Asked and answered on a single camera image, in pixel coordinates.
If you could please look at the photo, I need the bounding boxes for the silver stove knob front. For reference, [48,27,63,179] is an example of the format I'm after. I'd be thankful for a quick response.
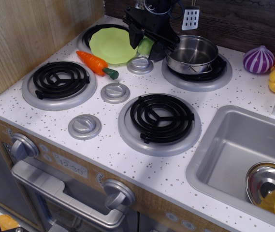
[68,114,102,140]

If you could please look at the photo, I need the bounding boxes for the green toy broccoli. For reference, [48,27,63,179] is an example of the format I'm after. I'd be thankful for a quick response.
[137,37,154,56]

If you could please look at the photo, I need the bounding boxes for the silver oven door handle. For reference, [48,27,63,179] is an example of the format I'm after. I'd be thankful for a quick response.
[12,161,125,232]

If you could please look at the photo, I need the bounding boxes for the front left stove burner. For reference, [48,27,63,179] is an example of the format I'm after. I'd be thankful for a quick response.
[22,61,97,111]

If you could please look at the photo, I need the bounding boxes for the silver stove knob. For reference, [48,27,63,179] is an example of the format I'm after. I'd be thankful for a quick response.
[101,83,130,104]
[127,57,154,75]
[68,114,102,140]

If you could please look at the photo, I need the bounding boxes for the back left stove burner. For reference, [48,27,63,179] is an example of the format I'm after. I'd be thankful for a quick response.
[77,24,129,51]

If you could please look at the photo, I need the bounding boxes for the silver stove knob middle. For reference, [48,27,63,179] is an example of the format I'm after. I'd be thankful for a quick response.
[101,83,130,104]

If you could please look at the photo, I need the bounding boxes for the hanging silver skimmer ladle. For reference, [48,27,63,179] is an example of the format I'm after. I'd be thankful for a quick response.
[135,0,145,10]

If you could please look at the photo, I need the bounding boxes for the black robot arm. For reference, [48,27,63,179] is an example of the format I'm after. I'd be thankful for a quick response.
[123,0,185,61]

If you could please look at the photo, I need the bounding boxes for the front right stove burner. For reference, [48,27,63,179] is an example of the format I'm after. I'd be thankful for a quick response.
[117,93,202,157]

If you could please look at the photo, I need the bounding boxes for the stove burner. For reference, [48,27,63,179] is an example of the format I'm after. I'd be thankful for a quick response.
[77,24,129,51]
[161,55,232,92]
[117,93,202,157]
[22,61,97,111]

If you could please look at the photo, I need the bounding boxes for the hanging white slotted spatula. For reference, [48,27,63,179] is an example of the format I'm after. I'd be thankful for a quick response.
[182,0,200,30]

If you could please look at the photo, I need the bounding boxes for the oven dial knob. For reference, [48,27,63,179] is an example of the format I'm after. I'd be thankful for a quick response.
[103,179,136,210]
[11,133,40,160]

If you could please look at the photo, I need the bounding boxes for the back right stove burner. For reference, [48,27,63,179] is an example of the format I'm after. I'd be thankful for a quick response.
[161,55,232,92]

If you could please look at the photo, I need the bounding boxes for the purple striped toy onion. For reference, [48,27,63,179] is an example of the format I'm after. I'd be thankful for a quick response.
[243,45,275,74]

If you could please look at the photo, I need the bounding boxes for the small steel pot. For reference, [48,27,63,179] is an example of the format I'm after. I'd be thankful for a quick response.
[166,35,218,75]

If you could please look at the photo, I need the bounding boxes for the steel pot lid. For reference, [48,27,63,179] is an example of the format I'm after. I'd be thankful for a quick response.
[245,162,275,212]

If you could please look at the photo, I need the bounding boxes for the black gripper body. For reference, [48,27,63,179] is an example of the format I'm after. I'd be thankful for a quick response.
[123,7,180,47]

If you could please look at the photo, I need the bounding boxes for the left oven dial knob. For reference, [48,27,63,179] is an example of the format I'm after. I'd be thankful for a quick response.
[11,133,40,160]

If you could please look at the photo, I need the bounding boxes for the light green plastic plate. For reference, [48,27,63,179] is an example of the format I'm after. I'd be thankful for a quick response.
[89,27,137,64]

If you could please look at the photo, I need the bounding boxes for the right oven dial knob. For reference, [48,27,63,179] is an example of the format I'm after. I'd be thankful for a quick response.
[103,179,136,210]

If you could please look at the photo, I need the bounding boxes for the silver stove knob back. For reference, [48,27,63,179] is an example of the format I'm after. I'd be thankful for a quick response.
[127,57,154,75]

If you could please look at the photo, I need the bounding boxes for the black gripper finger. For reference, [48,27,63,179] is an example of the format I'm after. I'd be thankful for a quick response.
[129,23,144,49]
[148,40,168,60]

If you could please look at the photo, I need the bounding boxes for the orange toy carrot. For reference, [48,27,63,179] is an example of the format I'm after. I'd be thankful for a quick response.
[76,50,119,80]

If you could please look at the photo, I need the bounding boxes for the grey toy sink basin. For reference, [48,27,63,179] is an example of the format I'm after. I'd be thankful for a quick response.
[186,106,275,226]

